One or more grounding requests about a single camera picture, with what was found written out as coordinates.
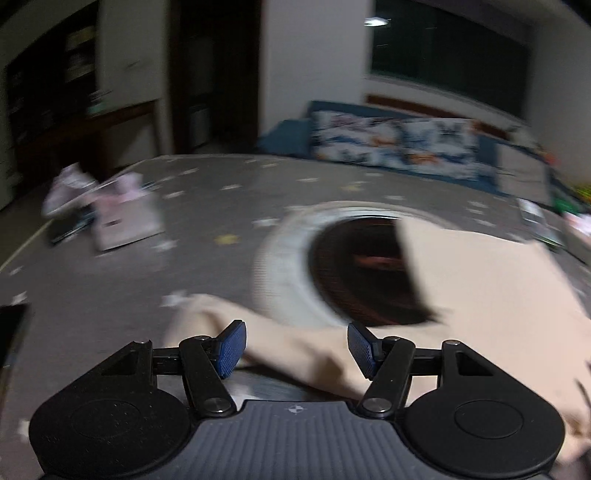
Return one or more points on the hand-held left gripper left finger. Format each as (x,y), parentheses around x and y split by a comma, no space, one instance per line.
(231,347)

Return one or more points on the colourful flat packet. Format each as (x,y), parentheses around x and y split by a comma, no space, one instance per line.
(542,224)

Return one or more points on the pink paper box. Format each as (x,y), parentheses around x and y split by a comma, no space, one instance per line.
(127,217)

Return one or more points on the grey pillow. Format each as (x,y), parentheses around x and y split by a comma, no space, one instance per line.
(524,170)

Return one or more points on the butterfly print cushion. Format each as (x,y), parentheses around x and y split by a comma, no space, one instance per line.
(438,147)
(355,136)

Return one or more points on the dark window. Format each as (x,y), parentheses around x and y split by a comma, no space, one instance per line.
(443,46)

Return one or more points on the round built-in induction cooker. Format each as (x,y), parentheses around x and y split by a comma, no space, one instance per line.
(351,267)

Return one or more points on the pink crumpled cloth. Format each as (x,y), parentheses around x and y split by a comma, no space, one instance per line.
(69,187)

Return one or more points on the blue corner sofa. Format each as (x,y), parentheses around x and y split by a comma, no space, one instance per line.
(281,136)

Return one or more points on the cream sweater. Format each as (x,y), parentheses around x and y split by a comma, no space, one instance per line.
(485,300)

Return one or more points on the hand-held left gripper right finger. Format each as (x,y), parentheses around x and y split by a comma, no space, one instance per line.
(362,349)

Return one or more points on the dark bookshelf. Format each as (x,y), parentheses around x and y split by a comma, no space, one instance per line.
(51,78)

